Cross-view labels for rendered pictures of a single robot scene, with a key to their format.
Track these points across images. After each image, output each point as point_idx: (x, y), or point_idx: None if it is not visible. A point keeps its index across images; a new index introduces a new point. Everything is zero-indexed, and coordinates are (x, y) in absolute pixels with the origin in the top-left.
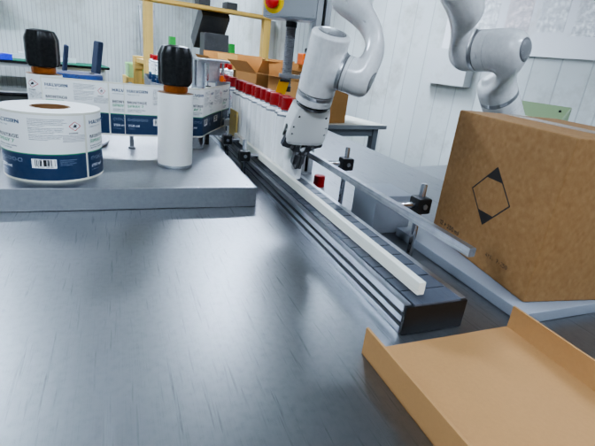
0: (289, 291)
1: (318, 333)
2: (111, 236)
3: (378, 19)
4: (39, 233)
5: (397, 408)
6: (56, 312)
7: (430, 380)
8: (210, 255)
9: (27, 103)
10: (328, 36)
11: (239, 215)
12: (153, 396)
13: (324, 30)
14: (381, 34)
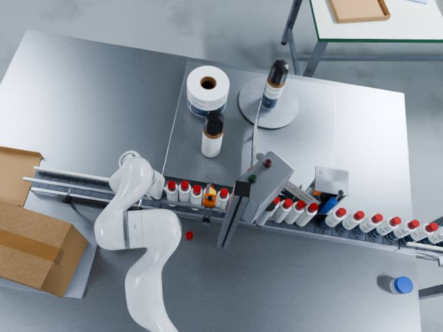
0: (80, 154)
1: (56, 150)
2: (146, 115)
3: (114, 178)
4: (157, 97)
5: None
6: (101, 97)
7: (22, 163)
8: (117, 141)
9: (213, 76)
10: (122, 155)
11: (152, 166)
12: (57, 109)
13: (128, 155)
14: (109, 180)
